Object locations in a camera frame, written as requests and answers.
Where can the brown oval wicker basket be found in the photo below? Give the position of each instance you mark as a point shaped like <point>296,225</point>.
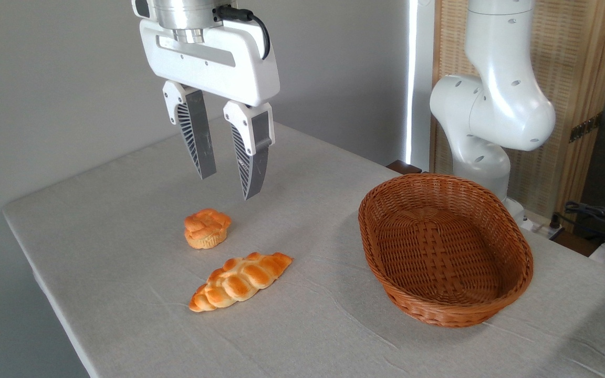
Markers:
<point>441,257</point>

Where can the grey tablecloth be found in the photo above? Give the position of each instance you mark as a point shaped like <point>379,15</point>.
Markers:
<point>150,220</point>

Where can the white power strip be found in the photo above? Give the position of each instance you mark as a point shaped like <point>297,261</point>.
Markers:
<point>541,227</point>

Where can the long braided bread loaf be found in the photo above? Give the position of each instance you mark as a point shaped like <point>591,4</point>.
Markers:
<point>239,281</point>

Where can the small round braided bread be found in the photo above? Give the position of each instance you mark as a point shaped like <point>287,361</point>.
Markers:
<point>207,228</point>

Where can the white vertical door frame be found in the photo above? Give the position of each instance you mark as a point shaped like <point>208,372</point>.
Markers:
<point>420,79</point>

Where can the bamboo wooden folding screen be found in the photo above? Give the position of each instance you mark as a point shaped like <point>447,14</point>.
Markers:
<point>570,63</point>

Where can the dark brown wooden furniture corner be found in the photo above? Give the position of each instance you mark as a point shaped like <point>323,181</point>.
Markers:
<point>403,167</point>

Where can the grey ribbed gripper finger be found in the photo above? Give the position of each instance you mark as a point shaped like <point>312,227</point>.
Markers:
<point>252,157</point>
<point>200,136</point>

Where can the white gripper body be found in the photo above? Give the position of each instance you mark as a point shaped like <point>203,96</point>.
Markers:
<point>239,76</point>

